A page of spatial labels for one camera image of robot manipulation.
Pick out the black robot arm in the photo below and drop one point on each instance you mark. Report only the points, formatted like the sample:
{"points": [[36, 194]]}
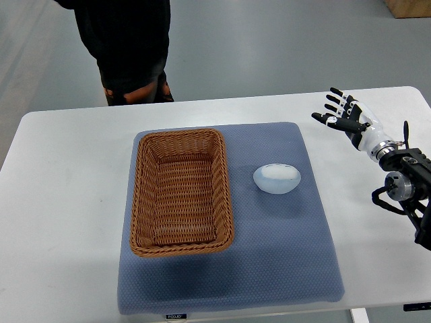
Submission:
{"points": [[406, 190]]}

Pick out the black table control panel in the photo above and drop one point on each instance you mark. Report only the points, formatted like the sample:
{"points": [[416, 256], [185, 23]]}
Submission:
{"points": [[413, 307]]}

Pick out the person in black clothes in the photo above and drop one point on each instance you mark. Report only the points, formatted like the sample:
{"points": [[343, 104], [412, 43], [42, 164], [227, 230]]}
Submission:
{"points": [[129, 41]]}

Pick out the light blue plush toy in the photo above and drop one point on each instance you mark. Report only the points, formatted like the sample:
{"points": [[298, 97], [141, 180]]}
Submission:
{"points": [[277, 178]]}

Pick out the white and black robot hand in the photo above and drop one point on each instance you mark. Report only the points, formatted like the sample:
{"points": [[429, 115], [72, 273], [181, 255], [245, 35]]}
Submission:
{"points": [[358, 122]]}

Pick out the white table leg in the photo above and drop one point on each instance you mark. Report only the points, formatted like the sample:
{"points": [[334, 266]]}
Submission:
{"points": [[359, 315]]}

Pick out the brown wicker basket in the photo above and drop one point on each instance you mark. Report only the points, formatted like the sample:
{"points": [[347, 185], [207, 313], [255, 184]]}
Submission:
{"points": [[181, 201]]}

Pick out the cardboard box corner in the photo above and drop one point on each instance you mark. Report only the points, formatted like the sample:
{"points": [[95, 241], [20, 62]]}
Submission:
{"points": [[401, 9]]}

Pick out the blue quilted mat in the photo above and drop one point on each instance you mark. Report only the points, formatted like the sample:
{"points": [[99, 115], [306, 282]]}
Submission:
{"points": [[282, 252]]}

